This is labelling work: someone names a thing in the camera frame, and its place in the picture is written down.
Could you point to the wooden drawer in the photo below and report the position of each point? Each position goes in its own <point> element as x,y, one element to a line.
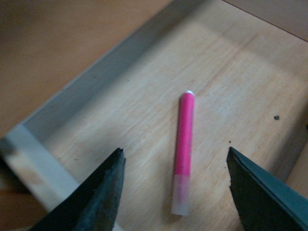
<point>250,81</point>

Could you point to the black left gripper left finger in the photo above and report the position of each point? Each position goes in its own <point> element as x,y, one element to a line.
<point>93,206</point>

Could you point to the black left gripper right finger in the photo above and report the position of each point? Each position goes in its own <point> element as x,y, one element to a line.
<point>263,202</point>

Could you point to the pink marker with clear cap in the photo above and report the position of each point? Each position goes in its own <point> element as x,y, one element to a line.
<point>182,158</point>

